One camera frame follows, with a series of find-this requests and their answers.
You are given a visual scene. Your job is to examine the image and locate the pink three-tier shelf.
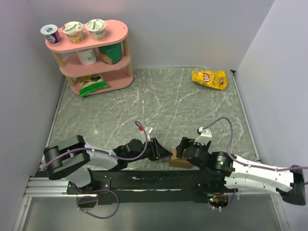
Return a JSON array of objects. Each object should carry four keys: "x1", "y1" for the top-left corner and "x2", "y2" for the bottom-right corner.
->
[{"x1": 45, "y1": 20, "x2": 133, "y2": 95}]

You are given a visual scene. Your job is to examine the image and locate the yellow Lays chips bag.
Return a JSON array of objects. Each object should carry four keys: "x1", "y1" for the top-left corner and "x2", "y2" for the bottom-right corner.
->
[{"x1": 191, "y1": 70, "x2": 228, "y2": 90}]

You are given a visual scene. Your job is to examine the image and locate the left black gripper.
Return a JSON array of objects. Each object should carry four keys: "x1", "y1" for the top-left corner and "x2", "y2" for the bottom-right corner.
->
[{"x1": 128, "y1": 137, "x2": 172, "y2": 163}]

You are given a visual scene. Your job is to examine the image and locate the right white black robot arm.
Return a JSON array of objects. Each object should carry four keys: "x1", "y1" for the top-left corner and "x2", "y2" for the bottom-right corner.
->
[{"x1": 176, "y1": 137, "x2": 306, "y2": 205}]

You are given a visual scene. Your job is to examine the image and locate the peach Chobani yogurt cup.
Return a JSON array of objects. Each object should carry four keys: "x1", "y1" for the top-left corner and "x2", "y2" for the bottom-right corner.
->
[{"x1": 62, "y1": 21, "x2": 83, "y2": 43}]

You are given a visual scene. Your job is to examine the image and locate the blue white yogurt cup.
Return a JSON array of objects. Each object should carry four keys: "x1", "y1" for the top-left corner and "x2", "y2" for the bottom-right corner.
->
[{"x1": 40, "y1": 24, "x2": 61, "y2": 44}]

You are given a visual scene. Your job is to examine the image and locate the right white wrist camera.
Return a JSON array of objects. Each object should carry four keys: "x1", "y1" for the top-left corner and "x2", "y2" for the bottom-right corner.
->
[{"x1": 194, "y1": 127, "x2": 212, "y2": 145}]

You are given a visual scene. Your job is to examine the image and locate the green can on middle shelf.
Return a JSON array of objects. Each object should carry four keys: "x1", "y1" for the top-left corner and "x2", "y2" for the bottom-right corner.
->
[{"x1": 98, "y1": 43, "x2": 122, "y2": 64}]

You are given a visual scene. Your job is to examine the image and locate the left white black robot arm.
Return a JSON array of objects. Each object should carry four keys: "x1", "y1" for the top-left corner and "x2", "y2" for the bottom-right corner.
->
[{"x1": 42, "y1": 135, "x2": 172, "y2": 193}]

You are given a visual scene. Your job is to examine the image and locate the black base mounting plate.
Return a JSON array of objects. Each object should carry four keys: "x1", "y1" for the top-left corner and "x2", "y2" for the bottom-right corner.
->
[{"x1": 65, "y1": 170, "x2": 238, "y2": 205}]

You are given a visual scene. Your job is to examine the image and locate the white cup on middle shelf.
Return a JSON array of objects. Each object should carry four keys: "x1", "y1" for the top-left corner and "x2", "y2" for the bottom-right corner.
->
[{"x1": 76, "y1": 48, "x2": 97, "y2": 65}]

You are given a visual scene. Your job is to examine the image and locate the green white snack bag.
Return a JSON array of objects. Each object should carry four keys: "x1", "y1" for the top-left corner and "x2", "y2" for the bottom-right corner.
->
[{"x1": 77, "y1": 73, "x2": 108, "y2": 97}]

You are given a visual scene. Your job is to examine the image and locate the brown cardboard box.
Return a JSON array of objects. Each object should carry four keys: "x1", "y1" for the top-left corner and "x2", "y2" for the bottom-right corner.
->
[{"x1": 168, "y1": 148, "x2": 193, "y2": 169}]

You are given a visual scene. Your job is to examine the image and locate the white Chobani yogurt cup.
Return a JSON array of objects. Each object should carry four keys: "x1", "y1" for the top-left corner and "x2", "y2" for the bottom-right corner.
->
[{"x1": 86, "y1": 19, "x2": 106, "y2": 40}]

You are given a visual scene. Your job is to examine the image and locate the electronics board with LEDs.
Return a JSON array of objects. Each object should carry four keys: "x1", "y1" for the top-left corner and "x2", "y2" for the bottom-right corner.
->
[{"x1": 208, "y1": 195, "x2": 229, "y2": 208}]

